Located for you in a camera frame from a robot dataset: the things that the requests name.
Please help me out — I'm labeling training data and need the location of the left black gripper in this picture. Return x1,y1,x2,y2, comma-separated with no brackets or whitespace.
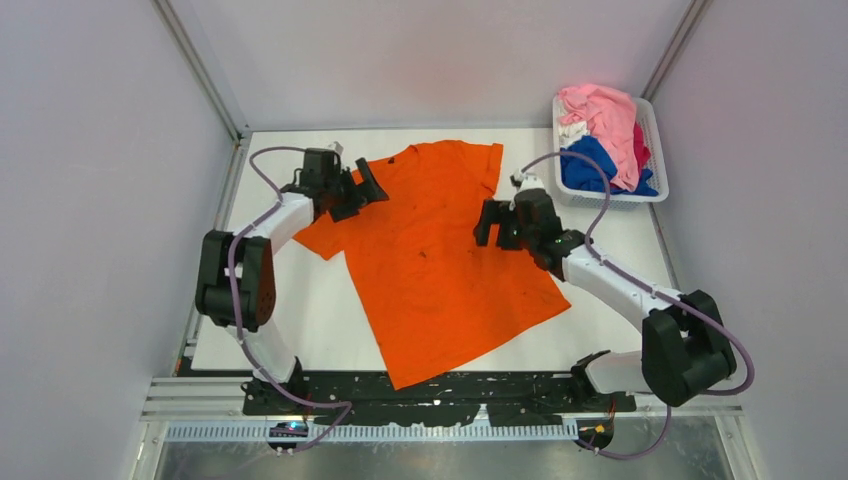
325,160,388,224

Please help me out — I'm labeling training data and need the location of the orange t shirt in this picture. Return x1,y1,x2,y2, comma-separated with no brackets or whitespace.
296,140,570,389

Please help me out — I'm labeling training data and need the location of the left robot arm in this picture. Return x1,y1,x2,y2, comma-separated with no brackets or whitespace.
195,144,389,414

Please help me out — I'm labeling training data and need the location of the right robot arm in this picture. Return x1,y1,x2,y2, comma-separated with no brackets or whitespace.
473,188,738,411

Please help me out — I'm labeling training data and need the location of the blue t shirt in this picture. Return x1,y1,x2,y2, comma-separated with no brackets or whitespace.
560,135,659,197

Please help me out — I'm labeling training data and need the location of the white t shirt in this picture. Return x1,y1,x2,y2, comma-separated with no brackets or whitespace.
557,120,590,149

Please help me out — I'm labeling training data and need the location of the pink t shirt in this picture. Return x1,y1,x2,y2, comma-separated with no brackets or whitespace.
556,84,640,192

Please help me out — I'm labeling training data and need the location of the crimson t shirt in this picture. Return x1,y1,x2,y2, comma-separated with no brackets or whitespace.
633,122,651,171

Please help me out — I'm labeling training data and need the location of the white plastic laundry basket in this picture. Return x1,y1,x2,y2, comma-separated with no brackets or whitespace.
550,97,670,211

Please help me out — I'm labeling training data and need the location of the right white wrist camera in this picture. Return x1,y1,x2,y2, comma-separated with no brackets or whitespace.
510,170,547,197

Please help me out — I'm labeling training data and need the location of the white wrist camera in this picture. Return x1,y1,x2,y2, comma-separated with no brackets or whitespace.
510,170,547,197
325,141,344,161

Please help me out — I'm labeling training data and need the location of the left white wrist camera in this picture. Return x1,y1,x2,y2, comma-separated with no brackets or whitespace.
325,141,344,161

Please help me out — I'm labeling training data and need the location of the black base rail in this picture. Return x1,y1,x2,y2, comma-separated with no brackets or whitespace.
241,370,636,427

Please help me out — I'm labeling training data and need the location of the white slotted cable duct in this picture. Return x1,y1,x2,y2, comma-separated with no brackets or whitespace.
164,419,579,443

